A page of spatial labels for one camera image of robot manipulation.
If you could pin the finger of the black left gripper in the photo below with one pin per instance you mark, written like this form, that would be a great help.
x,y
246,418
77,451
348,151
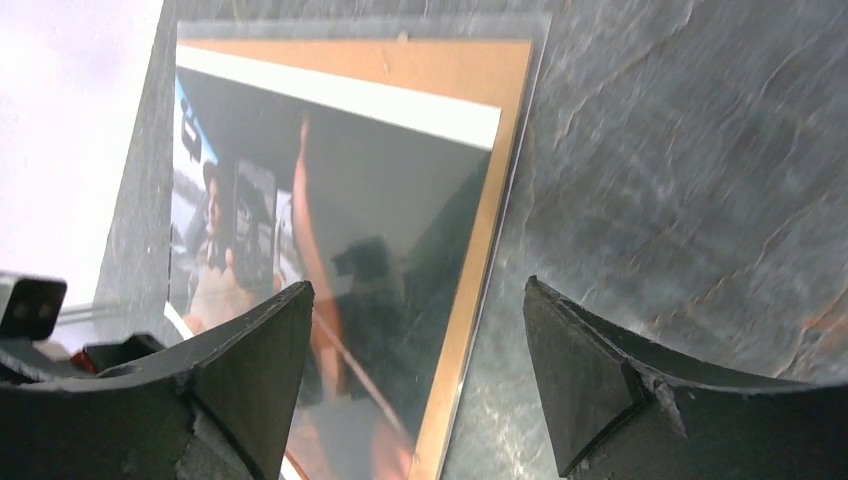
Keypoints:
x,y
30,305

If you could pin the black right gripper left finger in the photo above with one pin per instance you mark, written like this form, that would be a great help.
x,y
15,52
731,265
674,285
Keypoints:
x,y
216,406

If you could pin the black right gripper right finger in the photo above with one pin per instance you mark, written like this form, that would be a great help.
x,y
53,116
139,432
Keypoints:
x,y
620,406

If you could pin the printed photo with white border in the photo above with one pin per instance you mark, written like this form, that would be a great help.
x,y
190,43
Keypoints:
x,y
344,218

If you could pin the clear acrylic sheet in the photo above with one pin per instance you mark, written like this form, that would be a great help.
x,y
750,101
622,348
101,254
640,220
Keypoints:
x,y
358,30

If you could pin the brown cardboard backing board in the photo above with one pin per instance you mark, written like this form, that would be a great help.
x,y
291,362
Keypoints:
x,y
484,166

